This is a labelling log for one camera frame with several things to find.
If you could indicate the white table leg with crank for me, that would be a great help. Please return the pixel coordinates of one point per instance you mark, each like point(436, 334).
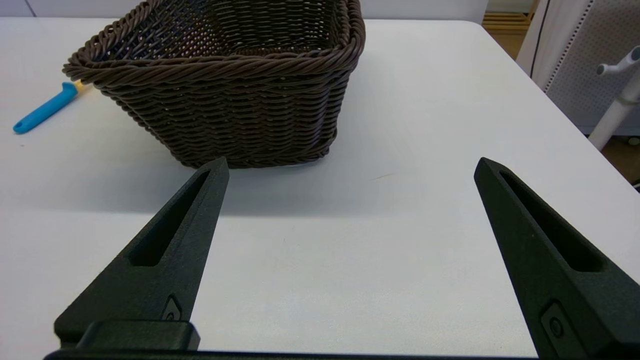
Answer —
point(617, 107)

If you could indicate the dark brown wicker basket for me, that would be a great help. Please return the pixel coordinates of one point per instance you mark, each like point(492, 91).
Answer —
point(225, 100)

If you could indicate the white perforated panel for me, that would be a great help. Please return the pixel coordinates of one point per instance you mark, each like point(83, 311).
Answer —
point(580, 60)

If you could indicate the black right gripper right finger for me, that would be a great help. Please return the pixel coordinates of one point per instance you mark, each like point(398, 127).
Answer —
point(565, 300)

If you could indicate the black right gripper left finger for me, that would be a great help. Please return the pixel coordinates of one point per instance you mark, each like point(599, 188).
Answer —
point(165, 285)

